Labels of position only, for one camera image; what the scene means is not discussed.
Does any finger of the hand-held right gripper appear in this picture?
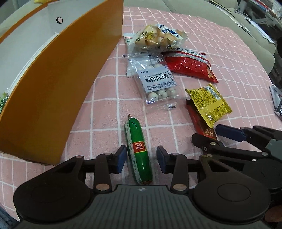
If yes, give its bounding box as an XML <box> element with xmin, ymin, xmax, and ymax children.
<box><xmin>215</xmin><ymin>124</ymin><xmax>282</xmax><ymax>146</ymax></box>
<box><xmin>191</xmin><ymin>133</ymin><xmax>268</xmax><ymax>163</ymax></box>

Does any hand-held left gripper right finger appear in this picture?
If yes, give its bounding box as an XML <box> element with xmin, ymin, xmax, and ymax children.
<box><xmin>156</xmin><ymin>145</ymin><xmax>239</xmax><ymax>191</ymax></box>

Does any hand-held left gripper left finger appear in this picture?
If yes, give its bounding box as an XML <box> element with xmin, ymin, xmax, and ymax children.
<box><xmin>50</xmin><ymin>145</ymin><xmax>128</xmax><ymax>194</ymax></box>

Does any green sausage stick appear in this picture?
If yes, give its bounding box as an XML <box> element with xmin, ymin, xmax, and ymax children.
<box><xmin>124</xmin><ymin>113</ymin><xmax>153</xmax><ymax>185</ymax></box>

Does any dark red snack bar packet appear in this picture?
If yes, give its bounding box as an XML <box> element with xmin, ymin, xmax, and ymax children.
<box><xmin>186</xmin><ymin>99</ymin><xmax>218</xmax><ymax>141</ymax></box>

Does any clear bag of white balls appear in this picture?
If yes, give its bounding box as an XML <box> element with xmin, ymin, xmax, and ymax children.
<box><xmin>123</xmin><ymin>53</ymin><xmax>180</xmax><ymax>110</ymax></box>

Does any orange storage box white inside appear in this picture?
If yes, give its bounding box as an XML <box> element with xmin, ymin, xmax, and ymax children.
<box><xmin>0</xmin><ymin>0</ymin><xmax>124</xmax><ymax>166</ymax></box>

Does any yellow bread bag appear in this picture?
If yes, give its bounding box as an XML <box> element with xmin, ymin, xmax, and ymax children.
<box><xmin>123</xmin><ymin>25</ymin><xmax>188</xmax><ymax>53</ymax></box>

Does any yellow snack packet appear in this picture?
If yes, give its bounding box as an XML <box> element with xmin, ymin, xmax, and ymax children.
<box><xmin>185</xmin><ymin>83</ymin><xmax>233</xmax><ymax>128</ymax></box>

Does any pink checked tablecloth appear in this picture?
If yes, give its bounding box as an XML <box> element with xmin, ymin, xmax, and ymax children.
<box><xmin>0</xmin><ymin>7</ymin><xmax>282</xmax><ymax>229</ymax></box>

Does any white plastic gadget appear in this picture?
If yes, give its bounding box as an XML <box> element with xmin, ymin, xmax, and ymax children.
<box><xmin>269</xmin><ymin>85</ymin><xmax>282</xmax><ymax>115</ymax></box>

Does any long white paper strip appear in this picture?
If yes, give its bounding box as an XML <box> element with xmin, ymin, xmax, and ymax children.
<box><xmin>244</xmin><ymin>16</ymin><xmax>275</xmax><ymax>43</ymax></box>

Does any beige sofa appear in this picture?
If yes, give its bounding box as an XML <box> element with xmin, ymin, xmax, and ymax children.
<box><xmin>0</xmin><ymin>0</ymin><xmax>278</xmax><ymax>74</ymax></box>

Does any thin book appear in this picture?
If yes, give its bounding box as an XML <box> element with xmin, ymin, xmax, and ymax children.
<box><xmin>209</xmin><ymin>0</ymin><xmax>237</xmax><ymax>14</ymax></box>

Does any cluttered white desk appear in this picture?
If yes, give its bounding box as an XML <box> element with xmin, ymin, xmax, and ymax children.
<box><xmin>234</xmin><ymin>0</ymin><xmax>282</xmax><ymax>28</ymax></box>

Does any green snack packet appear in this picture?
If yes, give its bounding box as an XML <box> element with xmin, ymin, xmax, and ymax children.
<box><xmin>0</xmin><ymin>92</ymin><xmax>10</xmax><ymax>115</ymax></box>

